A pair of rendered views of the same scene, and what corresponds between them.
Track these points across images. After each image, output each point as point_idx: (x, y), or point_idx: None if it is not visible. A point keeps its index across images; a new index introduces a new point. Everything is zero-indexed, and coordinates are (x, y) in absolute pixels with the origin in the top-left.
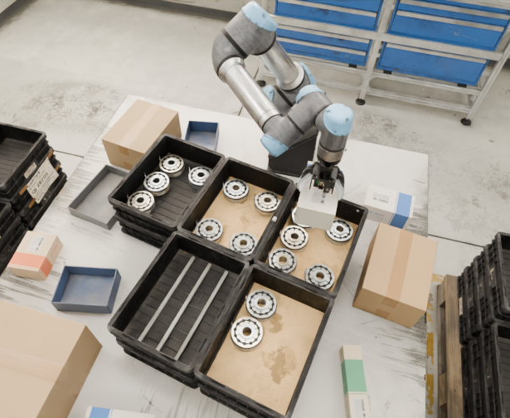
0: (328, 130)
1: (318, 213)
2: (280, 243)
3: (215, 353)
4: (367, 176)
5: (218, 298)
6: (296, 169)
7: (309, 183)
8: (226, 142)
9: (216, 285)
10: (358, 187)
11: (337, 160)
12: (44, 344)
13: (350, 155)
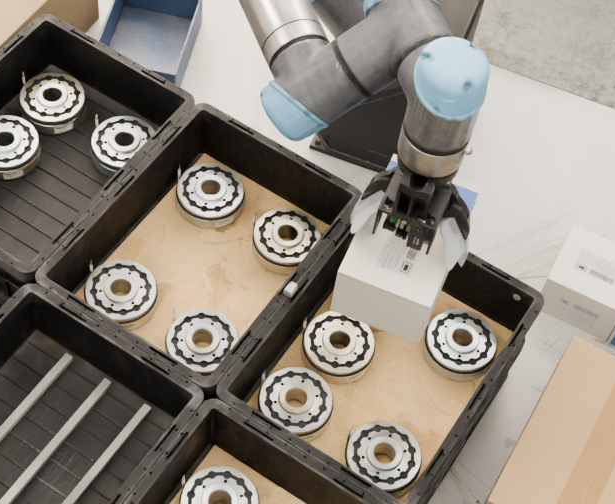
0: (422, 103)
1: (390, 297)
2: (301, 353)
3: None
4: (582, 200)
5: (114, 471)
6: (389, 156)
7: (383, 215)
8: (217, 51)
9: (115, 439)
10: (550, 229)
11: (445, 175)
12: None
13: (547, 135)
